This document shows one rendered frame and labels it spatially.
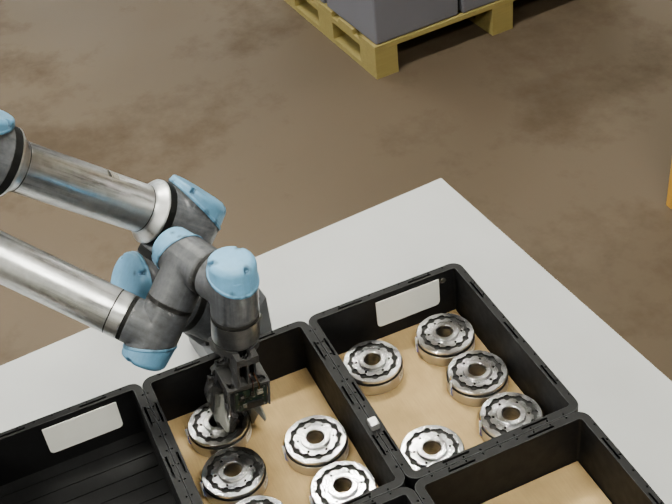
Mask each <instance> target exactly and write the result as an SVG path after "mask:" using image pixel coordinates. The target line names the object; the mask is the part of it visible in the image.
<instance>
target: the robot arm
mask: <svg viewBox="0 0 672 504"><path fill-rule="evenodd" d="M168 181H169V182H167V181H164V180H160V179H156V180H153V181H151V182H150V183H148V184H146V183H143V182H141V181H138V180H135V179H132V178H130V177H127V176H124V175H121V174H118V173H116V172H113V171H110V170H108V169H105V168H102V167H99V166H96V165H93V164H91V163H88V162H85V161H82V160H79V159H77V158H74V157H71V156H68V155H66V154H63V153H60V152H57V151H54V150H52V149H49V148H46V147H43V146H41V145H38V144H35V143H32V142H29V141H27V139H26V137H25V134H24V132H23V130H22V129H21V128H19V127H16V126H15V119H14V117H13V116H11V115H10V114H8V113H7V112H5V111H2V110H0V196H2V195H4V194H6V193H7V192H13V193H16V194H19V195H22V196H25V197H29V198H32V199H35V200H38V201H41V202H44V203H47V204H50V205H53V206H56V207H59V208H63V209H66V210H69V211H72V212H75V213H78V214H81V215H84V216H87V217H90V218H93V219H97V220H100V221H103V222H106V223H109V224H112V225H115V226H118V227H121V228H124V229H127V230H131V231H132V234H133V236H134V238H135V240H136V241H138V242H140V245H139V247H138V249H137V251H131V252H126V253H124V254H123V256H121V257H120V258H119V259H118V261H117V262H116V264H115V267H114V269H113V272H112V277H111V283H110V282H108V281H105V280H103V279H101V278H99V277H97V276H95V275H93V274H91V273H89V272H87V271H85V270H82V269H80V268H78V267H76V266H74V265H72V264H70V263H68V262H66V261H64V260H62V259H60V258H57V257H55V256H53V255H51V254H49V253H47V252H45V251H43V250H41V249H39V248H37V247H34V246H32V245H30V244H28V243H26V242H24V241H22V240H20V239H18V238H16V237H14V236H11V235H9V234H7V233H5V232H3V231H1V230H0V284H1V285H3V286H5V287H7V288H9V289H12V290H14V291H16V292H18V293H20V294H22V295H24V296H26V297H28V298H30V299H33V300H35V301H37V302H39V303H41V304H43V305H45V306H47V307H49V308H51V309H54V310H56V311H58V312H60V313H62V314H64V315H66V316H68V317H70V318H73V319H75V320H77V321H79V322H81V323H83V324H85V325H87V326H89V327H91V328H94V329H96V330H98V331H100V332H102V333H104V334H106V335H108V336H110V337H112V338H115V339H117V340H119V341H121V342H123V348H122V355H123V357H124V358H125V359H126V360H127V361H129V362H131V363H132V364H133V365H135V366H137V367H139V368H142V369H145V370H149V371H160V370H162V369H164V368H165V367H166V366H167V364H168V362H169V360H170V358H171V356H172V354H173V352H174V351H175V349H177V346H178V345H177V344H178V342H179V339H180V337H181V335H182V333H184V334H185V335H187V336H188V337H190V338H191V339H192V340H194V341H195V342H197V343H198V344H199V345H201V346H203V347H205V348H210V349H211V350H212V351H213V352H215V353H216V354H218V355H219V356H220V357H221V358H220V359H218V360H214V364H213V365H212V366H211V367H210V369H211V374H210V375H207V381H206V384H205V388H204V393H205V397H206V399H207V402H208V404H209V407H210V409H211V411H212V414H213V416H214V419H215V421H216V423H217V425H218V427H220V426H222V427H223V428H224V430H225V431H226V432H229V429H230V426H229V421H228V416H227V414H228V415H229V416H231V408H232V410H233V412H234V413H235V414H236V413H239V412H242V411H245V410H246V411H247V413H248V415H249V418H250V422H251V424H253V423H254V422H255V420H256V418H257V416H258V414H259V415H260V417H261V418H262V419H263V420H264V421H266V415H265V413H264V410H263V408H262V405H265V404H267V403H268V404H271V398H270V380H269V378H268V376H267V374H266V373H265V371H264V369H263V367H262V366H261V364H260V362H259V355H258V353H257V352H256V350H257V348H258V346H259V336H260V323H259V320H260V319H262V314H261V313H259V282H260V278H259V273H258V270H257V261H256V258H255V257H254V255H253V254H252V253H251V252H250V251H248V250H247V249H245V248H237V247H236V246H227V247H222V248H219V249H217V248H215V247H214V246H212V244H213V241H214V239H215V237H216V235H217V233H218V231H220V229H221V227H220V226H221V224H222V222H223V219H224V217H225V214H226V208H225V206H224V204H223V203H222V202H221V201H219V200H218V199H217V198H215V197H214V196H212V195H211V194H209V193H208V192H206V191H204V190H203V189H201V188H200V187H198V186H196V185H195V184H193V183H191V182H189V181H188V180H186V179H184V178H182V177H180V176H177V175H172V176H171V178H169V180H168ZM267 386H268V393H267ZM227 404H228V405H227Z"/></svg>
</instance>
